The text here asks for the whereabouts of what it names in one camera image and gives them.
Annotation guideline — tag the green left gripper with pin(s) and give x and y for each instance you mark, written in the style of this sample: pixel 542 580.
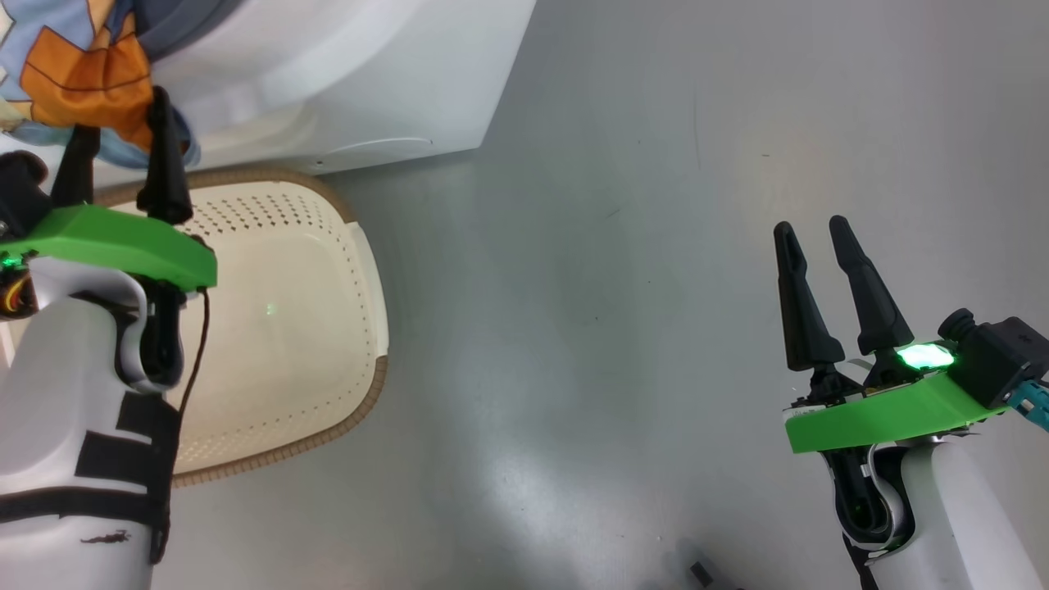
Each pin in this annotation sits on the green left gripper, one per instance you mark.
pixel 115 246

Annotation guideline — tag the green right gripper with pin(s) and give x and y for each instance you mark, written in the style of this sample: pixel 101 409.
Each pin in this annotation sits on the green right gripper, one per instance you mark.
pixel 885 418

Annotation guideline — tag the cream cartoon print garment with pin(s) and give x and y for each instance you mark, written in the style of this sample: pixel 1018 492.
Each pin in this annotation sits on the cream cartoon print garment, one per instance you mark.
pixel 82 74

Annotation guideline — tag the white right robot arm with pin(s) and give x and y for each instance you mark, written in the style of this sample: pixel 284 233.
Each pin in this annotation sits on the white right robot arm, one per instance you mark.
pixel 959 524

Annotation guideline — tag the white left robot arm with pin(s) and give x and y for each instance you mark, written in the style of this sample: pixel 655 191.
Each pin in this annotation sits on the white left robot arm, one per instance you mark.
pixel 57 426

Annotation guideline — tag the grey rubber door gasket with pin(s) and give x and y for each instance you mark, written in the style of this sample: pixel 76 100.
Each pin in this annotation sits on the grey rubber door gasket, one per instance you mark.
pixel 188 24

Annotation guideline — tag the cream perforated laundry basket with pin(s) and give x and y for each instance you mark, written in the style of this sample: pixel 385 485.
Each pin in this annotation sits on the cream perforated laundry basket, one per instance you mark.
pixel 279 328

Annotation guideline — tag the white front-load washing machine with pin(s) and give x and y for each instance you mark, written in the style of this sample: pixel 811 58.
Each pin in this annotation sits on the white front-load washing machine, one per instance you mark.
pixel 369 82

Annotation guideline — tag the round washer filter cover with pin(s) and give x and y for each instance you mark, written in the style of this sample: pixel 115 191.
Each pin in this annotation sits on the round washer filter cover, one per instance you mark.
pixel 377 152

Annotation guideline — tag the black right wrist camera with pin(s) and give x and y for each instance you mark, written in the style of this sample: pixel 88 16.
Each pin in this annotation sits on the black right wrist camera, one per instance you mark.
pixel 1000 356

